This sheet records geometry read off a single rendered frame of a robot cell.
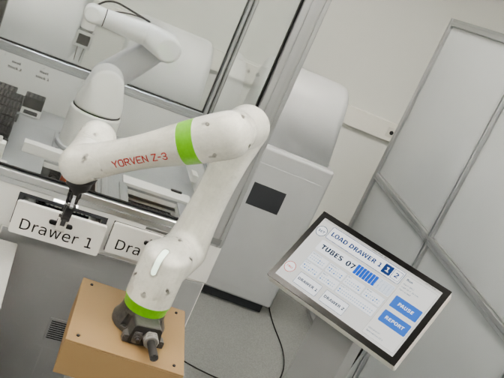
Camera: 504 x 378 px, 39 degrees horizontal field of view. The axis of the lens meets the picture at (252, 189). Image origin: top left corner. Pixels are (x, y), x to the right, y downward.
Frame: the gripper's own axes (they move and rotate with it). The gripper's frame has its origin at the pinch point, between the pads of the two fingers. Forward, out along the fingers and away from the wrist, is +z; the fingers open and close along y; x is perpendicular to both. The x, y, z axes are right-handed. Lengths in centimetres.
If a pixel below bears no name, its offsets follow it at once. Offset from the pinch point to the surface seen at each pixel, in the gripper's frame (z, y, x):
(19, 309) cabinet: 42.7, 2.2, -2.2
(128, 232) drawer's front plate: 5.1, -9.5, 22.3
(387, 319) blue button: -21, 22, 101
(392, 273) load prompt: -27, 7, 103
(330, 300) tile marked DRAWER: -13, 13, 87
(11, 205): 8.8, -10.0, -15.8
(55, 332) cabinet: 47.5, 4.4, 11.7
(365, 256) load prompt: -24, -1, 96
